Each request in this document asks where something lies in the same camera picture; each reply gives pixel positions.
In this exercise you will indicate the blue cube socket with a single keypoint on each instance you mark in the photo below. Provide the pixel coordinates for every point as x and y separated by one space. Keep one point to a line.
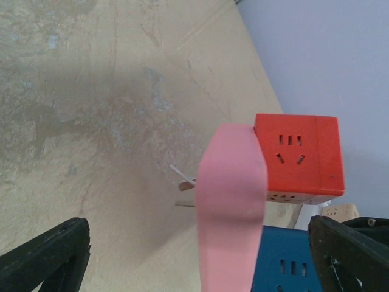
284 262

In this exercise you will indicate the white power strip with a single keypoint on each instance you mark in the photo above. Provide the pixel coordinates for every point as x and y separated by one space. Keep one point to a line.
304 217

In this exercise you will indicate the beige cube socket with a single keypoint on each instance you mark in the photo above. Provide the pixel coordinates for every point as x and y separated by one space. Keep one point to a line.
341 212

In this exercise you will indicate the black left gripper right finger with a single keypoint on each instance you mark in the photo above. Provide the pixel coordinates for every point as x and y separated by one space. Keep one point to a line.
350 256

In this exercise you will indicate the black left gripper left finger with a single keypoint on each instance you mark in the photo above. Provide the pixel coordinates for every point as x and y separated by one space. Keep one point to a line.
53 261

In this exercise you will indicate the pink power strip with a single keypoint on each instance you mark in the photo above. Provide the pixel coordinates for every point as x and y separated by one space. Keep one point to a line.
231 192

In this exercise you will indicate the red cube socket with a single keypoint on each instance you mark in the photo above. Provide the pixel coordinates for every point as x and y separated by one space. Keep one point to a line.
303 156

